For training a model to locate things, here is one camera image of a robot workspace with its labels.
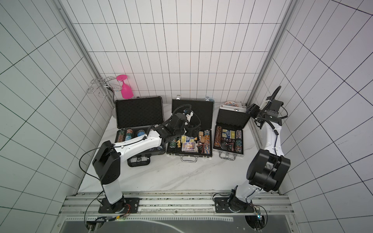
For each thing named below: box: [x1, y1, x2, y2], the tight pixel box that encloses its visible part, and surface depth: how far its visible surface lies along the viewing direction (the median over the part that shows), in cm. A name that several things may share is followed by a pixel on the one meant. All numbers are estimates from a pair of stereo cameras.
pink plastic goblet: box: [116, 74, 134, 100], surface depth 109 cm
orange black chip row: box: [214, 125, 222, 148], surface depth 99 cm
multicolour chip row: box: [203, 129, 211, 154], surface depth 94 cm
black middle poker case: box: [166, 97, 214, 163], surface depth 93 cm
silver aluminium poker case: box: [212, 104, 251, 161], surface depth 94 cm
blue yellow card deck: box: [221, 129, 236, 140], surface depth 102 cm
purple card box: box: [181, 141, 196, 151], surface depth 92 cm
